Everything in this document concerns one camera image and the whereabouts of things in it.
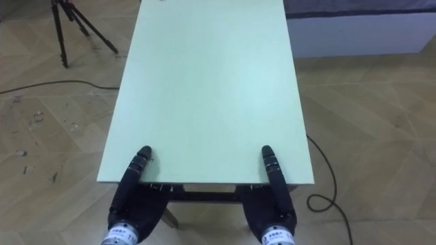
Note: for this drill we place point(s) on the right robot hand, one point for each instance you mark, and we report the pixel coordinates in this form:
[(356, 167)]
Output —
[(269, 207)]

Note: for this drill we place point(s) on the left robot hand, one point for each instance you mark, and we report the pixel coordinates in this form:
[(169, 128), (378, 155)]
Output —
[(136, 204)]

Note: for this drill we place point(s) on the pale green table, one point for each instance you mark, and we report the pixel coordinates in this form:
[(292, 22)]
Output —
[(207, 95)]

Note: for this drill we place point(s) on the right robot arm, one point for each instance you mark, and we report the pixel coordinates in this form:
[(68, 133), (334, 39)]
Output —
[(277, 236)]

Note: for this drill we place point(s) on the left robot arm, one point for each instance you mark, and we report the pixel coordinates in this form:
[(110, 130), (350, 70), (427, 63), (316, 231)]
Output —
[(120, 234)]

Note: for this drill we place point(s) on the black camera tripod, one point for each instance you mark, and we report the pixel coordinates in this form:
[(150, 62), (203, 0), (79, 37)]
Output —
[(68, 24)]

